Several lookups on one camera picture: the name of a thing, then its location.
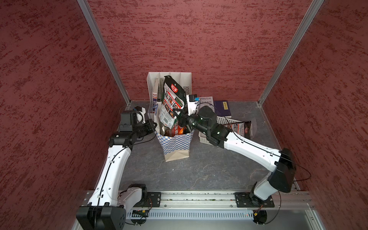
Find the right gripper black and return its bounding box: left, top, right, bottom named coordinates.
left=173, top=107, right=211, bottom=134

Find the white perforated plastic basket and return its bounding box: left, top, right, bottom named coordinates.
left=198, top=117, right=238, bottom=148

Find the food photo condiment packet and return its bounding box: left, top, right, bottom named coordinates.
left=159, top=75, right=187, bottom=129

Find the blue checkered paper bag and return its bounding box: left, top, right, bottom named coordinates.
left=154, top=104, right=195, bottom=163

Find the dark red condiment packet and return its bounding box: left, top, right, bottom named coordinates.
left=226, top=120, right=253, bottom=139

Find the orange condiment packet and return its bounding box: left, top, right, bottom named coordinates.
left=170, top=125, right=192, bottom=137

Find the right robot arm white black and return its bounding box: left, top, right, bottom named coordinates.
left=173, top=106, right=296, bottom=206

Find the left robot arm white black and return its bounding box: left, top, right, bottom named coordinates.
left=76, top=119, right=157, bottom=230

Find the white printed booklet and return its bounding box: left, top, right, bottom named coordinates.
left=198, top=96, right=214, bottom=107

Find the dark blue book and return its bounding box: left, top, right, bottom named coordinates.
left=214, top=100, right=232, bottom=118

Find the white magazine file organizer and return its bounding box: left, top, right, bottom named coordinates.
left=146, top=71, right=192, bottom=113

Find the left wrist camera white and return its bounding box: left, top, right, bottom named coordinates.
left=119, top=106, right=146, bottom=126

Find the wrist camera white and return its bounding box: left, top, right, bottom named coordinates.
left=119, top=106, right=146, bottom=126
left=186, top=94, right=200, bottom=115

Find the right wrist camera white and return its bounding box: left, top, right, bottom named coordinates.
left=186, top=94, right=200, bottom=115

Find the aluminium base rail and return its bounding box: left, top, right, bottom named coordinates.
left=71, top=189, right=325, bottom=230

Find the left aluminium corner post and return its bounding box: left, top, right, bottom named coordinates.
left=77, top=0, right=131, bottom=105

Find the aluminium corner post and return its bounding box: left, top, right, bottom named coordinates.
left=77, top=0, right=131, bottom=105
left=258, top=0, right=324, bottom=107

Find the right aluminium corner post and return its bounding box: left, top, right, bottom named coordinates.
left=258, top=0, right=324, bottom=107

